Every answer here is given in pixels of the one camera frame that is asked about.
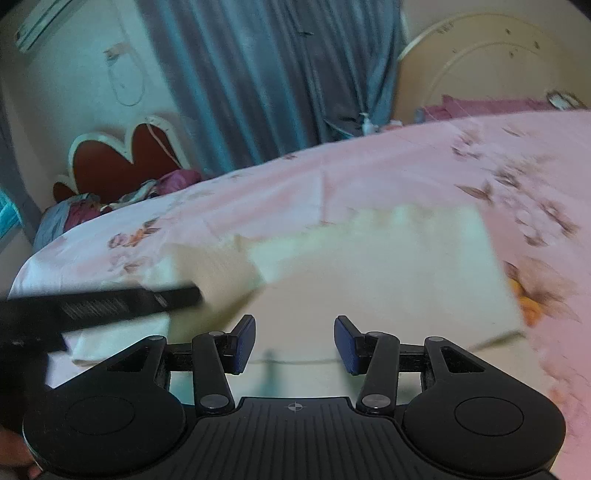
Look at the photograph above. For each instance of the white lotion bottle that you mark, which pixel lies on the white lotion bottle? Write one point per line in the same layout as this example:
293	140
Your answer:
368	125

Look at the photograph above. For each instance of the white air conditioner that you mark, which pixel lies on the white air conditioner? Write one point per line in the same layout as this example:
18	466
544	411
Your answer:
46	25

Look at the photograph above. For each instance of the magenta blanket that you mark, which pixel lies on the magenta blanket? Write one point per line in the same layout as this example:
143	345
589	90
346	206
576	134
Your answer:
475	106

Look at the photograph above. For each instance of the pink floral bedsheet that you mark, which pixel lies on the pink floral bedsheet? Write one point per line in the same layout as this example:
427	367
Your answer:
369	170

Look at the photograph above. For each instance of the maroon pillow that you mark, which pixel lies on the maroon pillow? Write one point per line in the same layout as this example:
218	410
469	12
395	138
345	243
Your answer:
178	179

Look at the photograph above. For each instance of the white small cloth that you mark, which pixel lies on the white small cloth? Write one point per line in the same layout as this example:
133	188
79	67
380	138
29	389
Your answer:
378	277

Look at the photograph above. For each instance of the person's left hand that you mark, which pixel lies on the person's left hand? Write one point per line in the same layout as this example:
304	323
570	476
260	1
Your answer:
16	454

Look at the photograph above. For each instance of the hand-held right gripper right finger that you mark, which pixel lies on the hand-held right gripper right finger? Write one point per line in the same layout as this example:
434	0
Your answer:
347	346

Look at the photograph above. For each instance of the dark patterned cushion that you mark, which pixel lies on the dark patterned cushion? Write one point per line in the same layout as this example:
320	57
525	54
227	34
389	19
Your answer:
563	99

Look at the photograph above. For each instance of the red heart-shaped headboard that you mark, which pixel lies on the red heart-shaped headboard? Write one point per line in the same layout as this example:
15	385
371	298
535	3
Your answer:
143	157

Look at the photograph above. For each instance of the cream round board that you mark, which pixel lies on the cream round board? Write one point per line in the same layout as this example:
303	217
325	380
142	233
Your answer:
485	64

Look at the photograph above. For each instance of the blue-grey curtain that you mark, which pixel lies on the blue-grey curtain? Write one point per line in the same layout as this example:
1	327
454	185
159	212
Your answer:
277	69

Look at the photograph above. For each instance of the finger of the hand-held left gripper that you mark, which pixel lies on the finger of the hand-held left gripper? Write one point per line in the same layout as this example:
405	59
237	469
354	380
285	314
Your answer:
175	297

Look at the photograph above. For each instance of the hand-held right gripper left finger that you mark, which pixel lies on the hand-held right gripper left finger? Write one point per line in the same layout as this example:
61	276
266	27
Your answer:
242	346

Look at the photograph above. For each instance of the floral patterned cloth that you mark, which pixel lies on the floral patterned cloth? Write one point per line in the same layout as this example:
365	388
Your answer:
131	196

